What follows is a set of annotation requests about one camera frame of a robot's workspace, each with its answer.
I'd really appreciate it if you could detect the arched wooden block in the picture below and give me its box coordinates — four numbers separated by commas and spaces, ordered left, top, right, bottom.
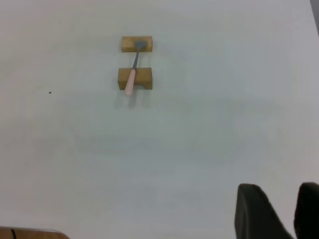
117, 67, 153, 91

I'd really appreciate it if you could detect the pink-handled metal spoon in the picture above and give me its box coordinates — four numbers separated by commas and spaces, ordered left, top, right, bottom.
124, 40, 148, 97

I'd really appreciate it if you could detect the flat rectangular wooden block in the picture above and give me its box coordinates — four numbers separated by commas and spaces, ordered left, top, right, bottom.
121, 36, 153, 53

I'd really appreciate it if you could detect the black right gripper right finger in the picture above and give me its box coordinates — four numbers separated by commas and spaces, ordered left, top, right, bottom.
295, 182, 319, 239

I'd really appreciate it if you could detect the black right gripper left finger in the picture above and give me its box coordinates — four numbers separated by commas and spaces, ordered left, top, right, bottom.
234, 183, 296, 239

